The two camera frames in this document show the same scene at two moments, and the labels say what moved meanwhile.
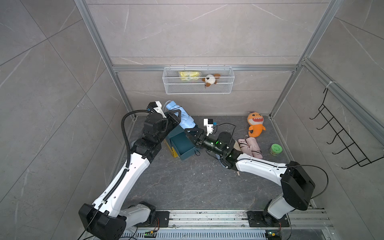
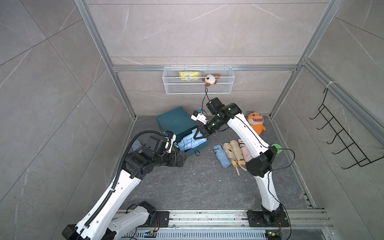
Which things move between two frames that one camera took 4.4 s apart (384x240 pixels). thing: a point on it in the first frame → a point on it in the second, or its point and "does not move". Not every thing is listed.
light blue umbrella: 186,121 → 189,141
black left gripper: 171,120 → 179,160
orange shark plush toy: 255,120 does not move
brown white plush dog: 210,79 does not move
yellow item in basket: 189,75 does not move
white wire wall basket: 192,80 does not move
